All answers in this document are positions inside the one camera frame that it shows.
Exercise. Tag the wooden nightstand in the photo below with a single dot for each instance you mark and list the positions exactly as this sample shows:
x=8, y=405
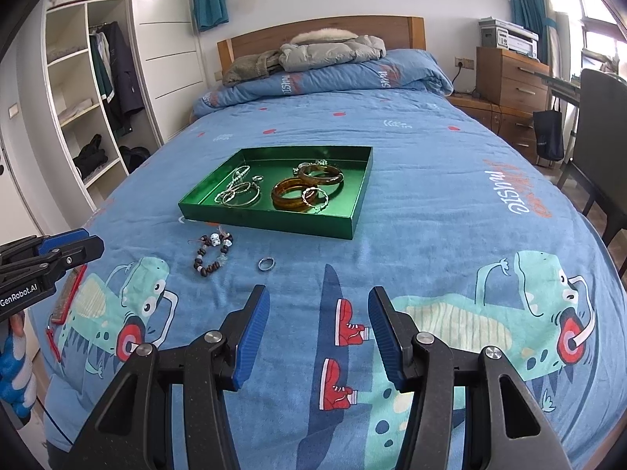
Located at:
x=509, y=127

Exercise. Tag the green white hanging garment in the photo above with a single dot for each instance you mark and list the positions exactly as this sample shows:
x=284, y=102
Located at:
x=100, y=68

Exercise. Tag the white wardrobe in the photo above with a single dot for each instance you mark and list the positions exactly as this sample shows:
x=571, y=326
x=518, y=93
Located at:
x=166, y=34

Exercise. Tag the black round bag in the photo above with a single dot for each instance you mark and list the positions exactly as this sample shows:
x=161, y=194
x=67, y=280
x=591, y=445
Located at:
x=132, y=159

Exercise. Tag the dark hanging jacket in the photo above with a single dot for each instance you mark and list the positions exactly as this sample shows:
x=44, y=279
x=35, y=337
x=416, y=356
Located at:
x=122, y=83

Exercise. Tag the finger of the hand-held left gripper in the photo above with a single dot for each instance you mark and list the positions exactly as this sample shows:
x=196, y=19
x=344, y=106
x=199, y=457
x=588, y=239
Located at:
x=78, y=257
x=61, y=241

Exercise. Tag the thick amber bangle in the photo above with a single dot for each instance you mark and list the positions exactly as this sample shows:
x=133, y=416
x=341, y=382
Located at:
x=289, y=204

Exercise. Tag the green metal tray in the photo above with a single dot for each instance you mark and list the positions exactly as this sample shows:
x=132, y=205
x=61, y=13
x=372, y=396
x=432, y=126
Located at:
x=352, y=176

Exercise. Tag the grey folded clothes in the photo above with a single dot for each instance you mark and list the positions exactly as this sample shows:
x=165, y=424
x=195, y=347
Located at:
x=63, y=49

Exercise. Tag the black clothes pile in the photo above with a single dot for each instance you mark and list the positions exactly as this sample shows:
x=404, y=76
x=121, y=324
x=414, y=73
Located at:
x=90, y=156

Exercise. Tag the folded blue duvet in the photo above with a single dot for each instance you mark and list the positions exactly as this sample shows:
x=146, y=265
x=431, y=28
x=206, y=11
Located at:
x=343, y=78

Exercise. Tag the white light switch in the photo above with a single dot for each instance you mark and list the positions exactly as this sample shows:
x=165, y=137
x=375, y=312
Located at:
x=13, y=110

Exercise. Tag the silver wristwatch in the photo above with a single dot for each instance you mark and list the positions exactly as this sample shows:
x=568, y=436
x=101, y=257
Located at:
x=306, y=165

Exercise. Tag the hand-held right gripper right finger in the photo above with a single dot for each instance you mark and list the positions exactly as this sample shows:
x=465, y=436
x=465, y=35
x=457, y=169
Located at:
x=384, y=338

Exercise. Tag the wooden headboard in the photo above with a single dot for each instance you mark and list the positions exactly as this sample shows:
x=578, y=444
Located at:
x=254, y=39

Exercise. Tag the person's left hand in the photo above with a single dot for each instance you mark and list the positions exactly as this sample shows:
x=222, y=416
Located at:
x=17, y=367

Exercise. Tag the white folded clothes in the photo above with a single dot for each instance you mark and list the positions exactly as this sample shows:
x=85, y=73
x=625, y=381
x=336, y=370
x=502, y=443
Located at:
x=73, y=110

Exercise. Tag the wooden drawer cabinet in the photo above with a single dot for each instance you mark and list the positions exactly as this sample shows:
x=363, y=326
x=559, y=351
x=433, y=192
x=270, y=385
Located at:
x=509, y=78

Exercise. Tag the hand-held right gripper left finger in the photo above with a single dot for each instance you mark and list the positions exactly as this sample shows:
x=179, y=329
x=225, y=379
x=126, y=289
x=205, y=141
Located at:
x=252, y=338

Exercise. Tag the white printer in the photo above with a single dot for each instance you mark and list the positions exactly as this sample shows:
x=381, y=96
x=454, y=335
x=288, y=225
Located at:
x=509, y=39

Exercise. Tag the brown fleece robe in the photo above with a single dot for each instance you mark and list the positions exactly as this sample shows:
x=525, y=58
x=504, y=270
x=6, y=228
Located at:
x=245, y=68

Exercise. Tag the silver bangle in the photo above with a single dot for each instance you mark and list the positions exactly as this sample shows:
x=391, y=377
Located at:
x=258, y=195

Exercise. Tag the glass desk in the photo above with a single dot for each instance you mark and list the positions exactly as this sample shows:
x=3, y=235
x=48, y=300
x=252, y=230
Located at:
x=558, y=81

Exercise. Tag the thin brown bangle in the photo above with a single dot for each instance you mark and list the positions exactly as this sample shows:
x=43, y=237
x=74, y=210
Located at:
x=321, y=181

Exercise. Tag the blue printed bedcover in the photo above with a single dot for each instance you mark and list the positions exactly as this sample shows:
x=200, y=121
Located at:
x=441, y=235

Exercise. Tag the dark chair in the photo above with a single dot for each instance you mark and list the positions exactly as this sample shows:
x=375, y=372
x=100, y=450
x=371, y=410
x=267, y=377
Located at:
x=602, y=132

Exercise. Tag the wall outlet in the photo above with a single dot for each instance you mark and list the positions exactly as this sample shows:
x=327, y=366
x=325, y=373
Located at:
x=464, y=62

